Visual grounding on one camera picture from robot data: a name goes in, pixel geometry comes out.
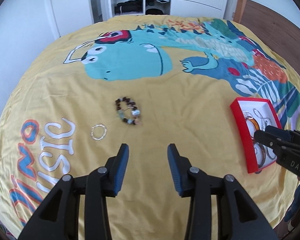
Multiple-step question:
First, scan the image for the yellow dinosaur bed cover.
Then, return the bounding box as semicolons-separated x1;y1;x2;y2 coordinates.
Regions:
0;16;300;239

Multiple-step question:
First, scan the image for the twisted silver bangle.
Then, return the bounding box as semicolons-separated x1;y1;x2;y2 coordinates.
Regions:
243;111;254;120

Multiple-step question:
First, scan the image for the brown beaded bracelet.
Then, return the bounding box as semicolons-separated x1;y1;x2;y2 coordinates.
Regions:
115;96;143;126

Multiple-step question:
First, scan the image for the dark brown bangle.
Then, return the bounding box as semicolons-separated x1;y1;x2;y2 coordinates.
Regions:
254;142;266;168

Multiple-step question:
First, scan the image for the red jewelry box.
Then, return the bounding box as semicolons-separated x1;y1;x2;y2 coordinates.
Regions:
230;97;281;173

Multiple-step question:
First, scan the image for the orange amber bangle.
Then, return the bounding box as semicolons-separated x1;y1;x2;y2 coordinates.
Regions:
245;117;260;140

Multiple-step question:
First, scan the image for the white door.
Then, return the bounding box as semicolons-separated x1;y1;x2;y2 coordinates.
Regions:
51;0;94;36

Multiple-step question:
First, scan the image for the silver hoop bracelet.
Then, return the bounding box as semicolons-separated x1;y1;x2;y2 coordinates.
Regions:
90;123;108;141

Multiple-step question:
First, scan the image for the wooden headboard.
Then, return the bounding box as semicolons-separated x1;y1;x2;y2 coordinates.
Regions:
234;0;300;75

